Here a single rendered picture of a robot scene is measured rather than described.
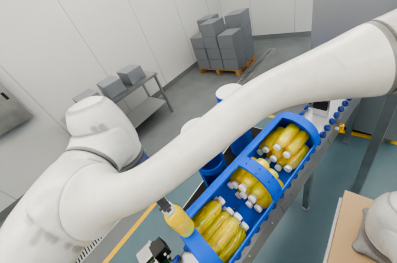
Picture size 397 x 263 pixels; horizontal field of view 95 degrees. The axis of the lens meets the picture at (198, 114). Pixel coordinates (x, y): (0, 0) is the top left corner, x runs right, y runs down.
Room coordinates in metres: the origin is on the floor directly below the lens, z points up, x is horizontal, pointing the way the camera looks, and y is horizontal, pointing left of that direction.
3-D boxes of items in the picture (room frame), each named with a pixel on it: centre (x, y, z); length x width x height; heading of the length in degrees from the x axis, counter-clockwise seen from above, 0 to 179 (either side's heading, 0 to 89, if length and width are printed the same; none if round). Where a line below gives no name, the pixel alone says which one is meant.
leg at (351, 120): (1.21, -1.50, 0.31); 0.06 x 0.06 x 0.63; 29
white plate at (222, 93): (1.55, -0.37, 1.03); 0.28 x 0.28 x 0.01
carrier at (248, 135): (1.55, -0.37, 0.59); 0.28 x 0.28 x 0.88
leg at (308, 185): (0.73, -0.64, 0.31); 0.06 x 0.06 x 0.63; 29
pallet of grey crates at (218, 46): (4.34, -1.13, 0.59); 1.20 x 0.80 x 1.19; 38
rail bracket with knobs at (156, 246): (0.44, 0.45, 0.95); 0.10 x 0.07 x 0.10; 29
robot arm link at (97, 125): (0.33, 0.20, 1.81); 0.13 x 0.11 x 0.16; 161
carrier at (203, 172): (1.19, 0.06, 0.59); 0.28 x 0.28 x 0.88
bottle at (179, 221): (0.35, 0.21, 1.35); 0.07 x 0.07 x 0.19
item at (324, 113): (0.93, -0.85, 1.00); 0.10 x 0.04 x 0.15; 29
